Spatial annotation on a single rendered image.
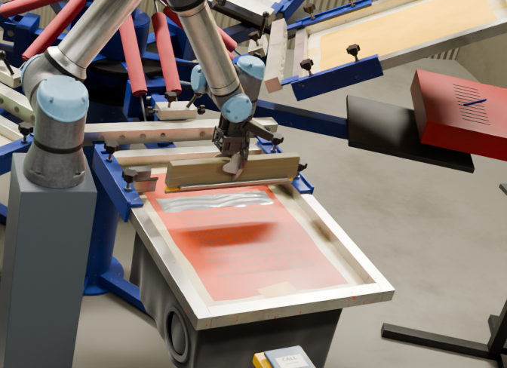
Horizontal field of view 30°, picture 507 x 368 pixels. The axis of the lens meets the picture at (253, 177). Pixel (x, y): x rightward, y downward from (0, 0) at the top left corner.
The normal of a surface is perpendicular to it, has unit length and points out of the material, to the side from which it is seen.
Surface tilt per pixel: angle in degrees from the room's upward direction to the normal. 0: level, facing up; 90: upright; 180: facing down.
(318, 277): 0
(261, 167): 90
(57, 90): 7
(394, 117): 0
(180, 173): 90
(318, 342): 92
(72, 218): 90
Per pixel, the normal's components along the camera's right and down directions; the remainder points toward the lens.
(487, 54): -0.93, -0.01
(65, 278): 0.31, 0.53
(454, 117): 0.21, -0.85
